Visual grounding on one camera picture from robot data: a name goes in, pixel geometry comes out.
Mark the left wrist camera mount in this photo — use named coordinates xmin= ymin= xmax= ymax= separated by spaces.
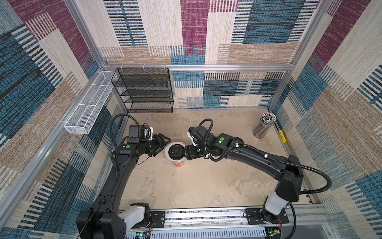
xmin=128 ymin=124 xmax=153 ymax=141

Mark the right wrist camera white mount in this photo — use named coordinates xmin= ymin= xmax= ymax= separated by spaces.
xmin=187 ymin=131 xmax=197 ymax=146

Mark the black lid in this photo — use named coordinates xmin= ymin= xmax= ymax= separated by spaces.
xmin=168 ymin=144 xmax=185 ymax=161

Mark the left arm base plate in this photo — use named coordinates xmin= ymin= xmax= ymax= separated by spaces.
xmin=143 ymin=211 xmax=166 ymax=229

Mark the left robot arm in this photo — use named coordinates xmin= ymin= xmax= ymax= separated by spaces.
xmin=76 ymin=119 xmax=171 ymax=239

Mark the paper milk tea cup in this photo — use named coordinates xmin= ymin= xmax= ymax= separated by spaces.
xmin=173 ymin=159 xmax=184 ymax=167

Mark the black wire shelf rack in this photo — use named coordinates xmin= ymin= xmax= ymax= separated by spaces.
xmin=111 ymin=68 xmax=174 ymax=113

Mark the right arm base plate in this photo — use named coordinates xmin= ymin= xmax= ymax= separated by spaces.
xmin=242 ymin=207 xmax=289 ymax=225

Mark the white leak-proof paper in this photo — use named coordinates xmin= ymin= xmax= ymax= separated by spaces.
xmin=165 ymin=142 xmax=186 ymax=163

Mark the white mesh wall basket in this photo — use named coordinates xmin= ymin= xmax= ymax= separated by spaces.
xmin=64 ymin=71 xmax=114 ymax=134

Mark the yellow marker on rail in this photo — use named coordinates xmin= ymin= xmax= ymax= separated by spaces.
xmin=279 ymin=130 xmax=287 ymax=143

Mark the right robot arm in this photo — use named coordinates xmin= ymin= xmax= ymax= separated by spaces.
xmin=185 ymin=119 xmax=332 ymax=222

